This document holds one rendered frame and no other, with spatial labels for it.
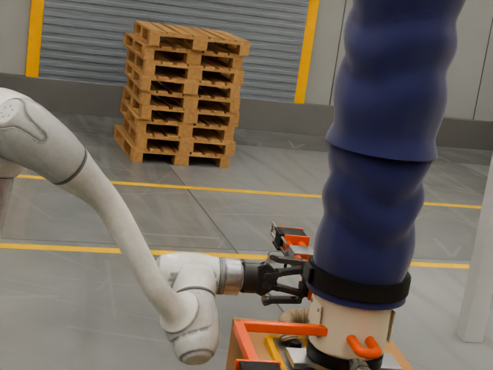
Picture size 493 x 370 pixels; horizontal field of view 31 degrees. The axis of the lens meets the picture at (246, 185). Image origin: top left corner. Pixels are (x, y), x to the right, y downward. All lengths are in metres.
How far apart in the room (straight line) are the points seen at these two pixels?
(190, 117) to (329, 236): 7.05
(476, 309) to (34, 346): 2.54
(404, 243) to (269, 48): 9.75
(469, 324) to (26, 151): 4.02
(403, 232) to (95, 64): 9.46
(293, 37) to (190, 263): 9.64
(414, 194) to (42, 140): 0.76
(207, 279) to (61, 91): 9.13
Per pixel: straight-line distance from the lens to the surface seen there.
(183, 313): 1.98
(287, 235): 2.49
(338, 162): 1.84
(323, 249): 1.88
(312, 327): 1.92
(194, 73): 8.81
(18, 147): 1.77
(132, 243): 1.92
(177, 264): 2.10
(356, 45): 1.79
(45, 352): 4.54
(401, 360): 2.20
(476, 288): 5.39
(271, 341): 2.13
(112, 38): 11.13
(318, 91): 11.99
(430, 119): 1.81
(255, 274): 2.15
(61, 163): 1.79
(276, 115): 11.70
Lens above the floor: 1.91
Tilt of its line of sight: 13 degrees down
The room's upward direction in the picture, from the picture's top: 8 degrees clockwise
